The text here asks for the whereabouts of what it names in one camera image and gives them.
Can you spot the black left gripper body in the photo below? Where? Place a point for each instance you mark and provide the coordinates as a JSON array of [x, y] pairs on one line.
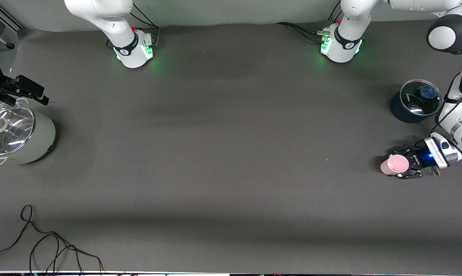
[[419, 159]]

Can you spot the pink plastic cup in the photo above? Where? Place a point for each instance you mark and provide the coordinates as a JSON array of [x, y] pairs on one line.
[[396, 164]]

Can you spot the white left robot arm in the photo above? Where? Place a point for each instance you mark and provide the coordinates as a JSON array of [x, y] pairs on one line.
[[446, 34]]

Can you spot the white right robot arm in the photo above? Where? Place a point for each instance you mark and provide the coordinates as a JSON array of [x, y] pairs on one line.
[[112, 23]]

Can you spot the pale green cooking pot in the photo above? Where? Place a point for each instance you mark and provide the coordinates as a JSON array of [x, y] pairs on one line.
[[43, 138]]

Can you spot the dark blue saucepan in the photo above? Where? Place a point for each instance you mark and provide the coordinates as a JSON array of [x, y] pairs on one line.
[[398, 111]]

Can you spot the black caster wheel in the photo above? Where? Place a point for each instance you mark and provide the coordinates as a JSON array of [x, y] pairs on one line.
[[10, 45]]

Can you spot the glass lid with beige knob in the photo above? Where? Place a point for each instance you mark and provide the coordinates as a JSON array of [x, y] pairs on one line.
[[12, 130]]

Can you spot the glass lid with blue knob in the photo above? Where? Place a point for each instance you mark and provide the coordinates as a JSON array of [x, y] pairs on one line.
[[417, 103]]

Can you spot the dark grey table mat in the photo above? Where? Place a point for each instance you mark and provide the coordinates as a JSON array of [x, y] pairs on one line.
[[231, 153]]

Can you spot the aluminium frame rail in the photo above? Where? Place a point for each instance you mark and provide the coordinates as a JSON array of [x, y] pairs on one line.
[[8, 19]]

